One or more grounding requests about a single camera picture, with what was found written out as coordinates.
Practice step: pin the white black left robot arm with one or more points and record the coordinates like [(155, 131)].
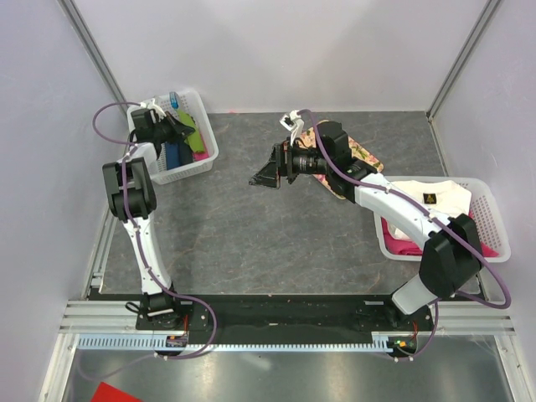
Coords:
[(132, 200)]

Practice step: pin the pink rolled napkin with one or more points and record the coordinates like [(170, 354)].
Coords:
[(201, 154)]

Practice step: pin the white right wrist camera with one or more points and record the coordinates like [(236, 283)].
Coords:
[(293, 122)]

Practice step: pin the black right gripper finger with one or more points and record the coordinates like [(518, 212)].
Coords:
[(271, 170), (267, 180)]

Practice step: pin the floral rectangular tray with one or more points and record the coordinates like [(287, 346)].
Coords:
[(307, 139)]

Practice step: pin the grey slotted cable duct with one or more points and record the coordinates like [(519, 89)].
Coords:
[(167, 343)]

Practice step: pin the blue metallic fork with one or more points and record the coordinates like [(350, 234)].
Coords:
[(174, 100)]

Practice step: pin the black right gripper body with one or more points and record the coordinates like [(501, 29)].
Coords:
[(307, 162)]

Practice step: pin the red sheet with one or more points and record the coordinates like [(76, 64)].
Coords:
[(108, 393)]

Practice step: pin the white folded t-shirt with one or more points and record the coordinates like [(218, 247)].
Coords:
[(447, 196)]

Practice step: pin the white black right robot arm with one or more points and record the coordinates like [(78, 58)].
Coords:
[(451, 249)]

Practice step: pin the white laundry basket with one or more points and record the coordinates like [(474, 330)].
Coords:
[(483, 210)]

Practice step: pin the white perforated plastic basket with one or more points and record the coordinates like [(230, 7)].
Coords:
[(190, 102)]

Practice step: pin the green paper napkin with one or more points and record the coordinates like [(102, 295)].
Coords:
[(187, 119)]

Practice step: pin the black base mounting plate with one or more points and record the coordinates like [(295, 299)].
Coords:
[(297, 318)]

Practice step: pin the dark grey rolled napkin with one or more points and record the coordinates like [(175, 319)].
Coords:
[(185, 154)]

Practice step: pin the pink folded garment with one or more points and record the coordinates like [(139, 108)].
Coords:
[(406, 247)]

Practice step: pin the aluminium rail profile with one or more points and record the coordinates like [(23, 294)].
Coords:
[(456, 318)]

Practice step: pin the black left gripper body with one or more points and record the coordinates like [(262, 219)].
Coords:
[(167, 132)]

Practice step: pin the blue rolled napkin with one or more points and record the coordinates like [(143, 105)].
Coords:
[(172, 156)]

